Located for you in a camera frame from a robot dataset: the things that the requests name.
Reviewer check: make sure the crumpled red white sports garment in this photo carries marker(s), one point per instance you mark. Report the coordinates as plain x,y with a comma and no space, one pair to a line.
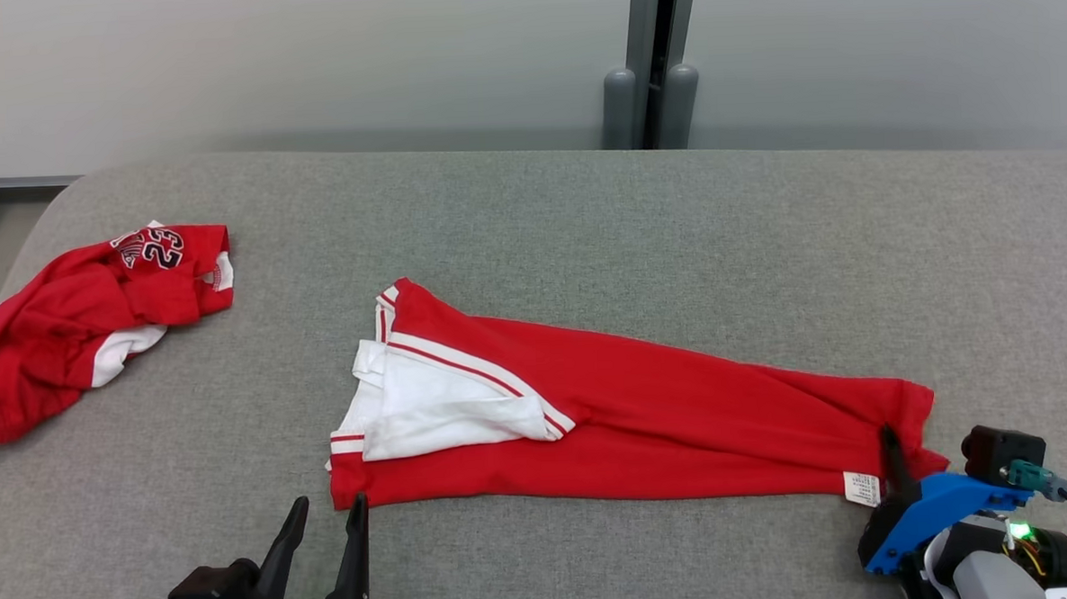
40,348

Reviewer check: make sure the teal right camera connector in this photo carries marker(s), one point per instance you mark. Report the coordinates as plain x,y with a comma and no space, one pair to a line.
1032,478

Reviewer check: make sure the grey cylindrical post foot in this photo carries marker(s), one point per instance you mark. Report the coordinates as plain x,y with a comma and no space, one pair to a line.
678,109
619,111

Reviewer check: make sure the red jersey shorts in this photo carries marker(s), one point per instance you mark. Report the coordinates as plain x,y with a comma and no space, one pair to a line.
665,420

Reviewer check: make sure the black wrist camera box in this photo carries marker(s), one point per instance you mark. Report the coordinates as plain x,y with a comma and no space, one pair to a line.
1004,454
213,597

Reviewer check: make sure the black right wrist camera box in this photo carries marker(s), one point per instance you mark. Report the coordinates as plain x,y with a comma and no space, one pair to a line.
1004,454

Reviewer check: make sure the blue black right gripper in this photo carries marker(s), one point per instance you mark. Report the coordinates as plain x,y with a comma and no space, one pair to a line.
939,502

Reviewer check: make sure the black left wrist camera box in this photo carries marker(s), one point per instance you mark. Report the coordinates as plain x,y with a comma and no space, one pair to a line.
213,597

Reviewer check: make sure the grey partition post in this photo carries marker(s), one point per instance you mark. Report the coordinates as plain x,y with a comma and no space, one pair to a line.
643,16

